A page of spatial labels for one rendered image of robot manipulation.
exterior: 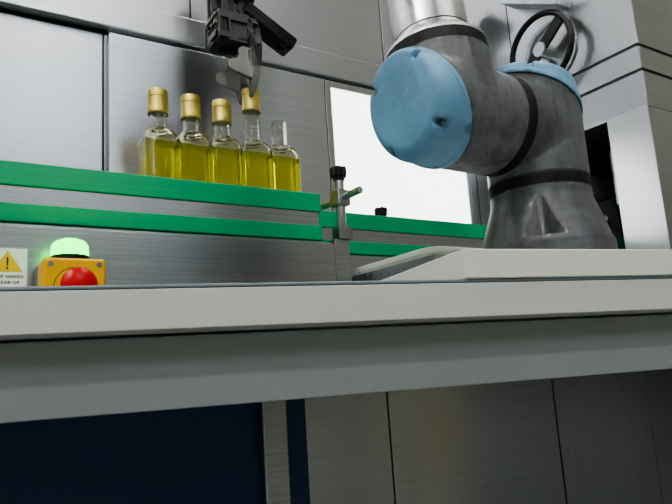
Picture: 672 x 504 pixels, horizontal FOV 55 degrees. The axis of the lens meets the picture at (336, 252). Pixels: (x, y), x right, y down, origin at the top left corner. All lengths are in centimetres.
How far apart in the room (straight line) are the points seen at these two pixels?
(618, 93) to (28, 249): 139
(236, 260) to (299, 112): 55
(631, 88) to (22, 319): 151
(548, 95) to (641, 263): 21
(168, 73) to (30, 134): 28
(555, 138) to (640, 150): 95
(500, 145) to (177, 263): 47
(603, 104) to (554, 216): 108
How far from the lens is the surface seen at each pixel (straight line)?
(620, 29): 181
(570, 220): 72
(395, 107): 69
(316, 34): 158
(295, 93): 144
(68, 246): 83
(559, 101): 78
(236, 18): 125
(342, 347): 59
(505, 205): 75
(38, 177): 92
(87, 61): 132
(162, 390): 55
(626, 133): 173
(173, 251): 92
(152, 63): 132
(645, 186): 168
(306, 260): 101
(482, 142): 69
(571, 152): 76
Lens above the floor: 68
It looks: 10 degrees up
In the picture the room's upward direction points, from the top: 4 degrees counter-clockwise
